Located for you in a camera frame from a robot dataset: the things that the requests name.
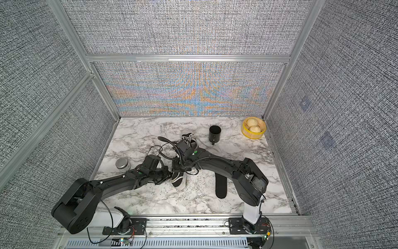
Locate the black canvas sneaker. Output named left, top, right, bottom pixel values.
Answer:
left=181, top=132, right=198, bottom=149
left=171, top=172, right=187, bottom=189

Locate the black shoe insole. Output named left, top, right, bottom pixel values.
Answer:
left=215, top=173, right=228, bottom=199

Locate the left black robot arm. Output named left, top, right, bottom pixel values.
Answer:
left=51, top=155, right=172, bottom=234

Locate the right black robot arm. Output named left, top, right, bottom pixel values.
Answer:
left=173, top=141, right=268, bottom=225

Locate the small silver round tin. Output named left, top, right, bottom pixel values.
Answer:
left=115, top=158, right=131, bottom=172

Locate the black metal mug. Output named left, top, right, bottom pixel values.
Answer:
left=208, top=125, right=222, bottom=145

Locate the yellow bamboo steamer basket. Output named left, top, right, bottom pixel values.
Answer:
left=241, top=117, right=267, bottom=140

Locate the upper steamed bun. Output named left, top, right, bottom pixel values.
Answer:
left=246, top=118, right=258, bottom=128

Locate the steamed bun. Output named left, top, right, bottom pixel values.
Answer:
left=246, top=118, right=258, bottom=128
left=249, top=126, right=262, bottom=133

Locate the lower steamed bun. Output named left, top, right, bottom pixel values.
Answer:
left=249, top=126, right=262, bottom=133

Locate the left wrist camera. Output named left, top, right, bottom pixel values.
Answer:
left=143, top=155, right=161, bottom=171

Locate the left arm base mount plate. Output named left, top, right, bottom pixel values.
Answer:
left=102, top=217, right=147, bottom=236

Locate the white slotted cable duct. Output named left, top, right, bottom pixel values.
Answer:
left=64, top=237, right=249, bottom=249

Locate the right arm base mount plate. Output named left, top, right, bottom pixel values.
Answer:
left=228, top=216, right=272, bottom=236

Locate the aluminium front rail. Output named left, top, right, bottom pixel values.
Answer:
left=55, top=214, right=321, bottom=239

